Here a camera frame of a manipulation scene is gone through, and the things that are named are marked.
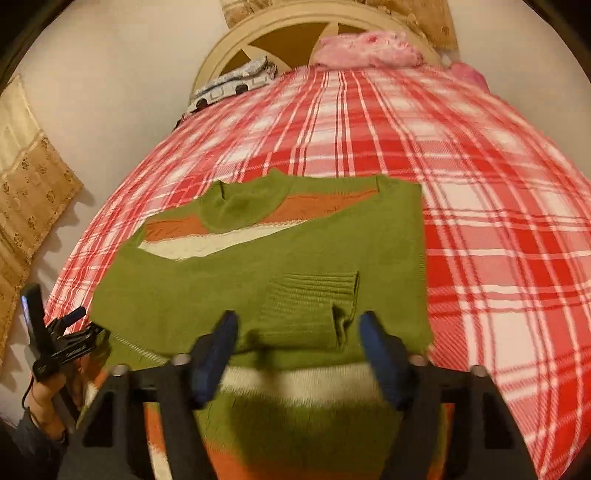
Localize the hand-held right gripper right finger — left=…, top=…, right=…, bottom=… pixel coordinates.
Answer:
left=359, top=311, right=539, bottom=480

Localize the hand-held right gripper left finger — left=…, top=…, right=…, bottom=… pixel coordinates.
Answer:
left=58, top=311, right=239, bottom=480

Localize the green striped knit sweater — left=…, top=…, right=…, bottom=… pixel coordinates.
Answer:
left=76, top=168, right=448, bottom=480

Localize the person's left forearm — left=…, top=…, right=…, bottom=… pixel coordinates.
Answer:
left=0, top=406, right=75, bottom=480

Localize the person's left hand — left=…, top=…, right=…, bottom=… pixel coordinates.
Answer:
left=23, top=360, right=86, bottom=439

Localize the red white plaid blanket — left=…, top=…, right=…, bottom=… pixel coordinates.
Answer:
left=44, top=65, right=591, bottom=480

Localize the grey white patterned pillow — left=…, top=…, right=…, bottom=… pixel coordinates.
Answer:
left=187, top=55, right=278, bottom=116

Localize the plain pink pillow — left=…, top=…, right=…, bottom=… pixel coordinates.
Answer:
left=450, top=62, right=490, bottom=92

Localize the pink floral pillow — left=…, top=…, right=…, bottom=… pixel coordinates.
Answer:
left=309, top=31, right=424, bottom=69

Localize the cream wooden headboard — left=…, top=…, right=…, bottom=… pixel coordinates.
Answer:
left=191, top=2, right=444, bottom=100

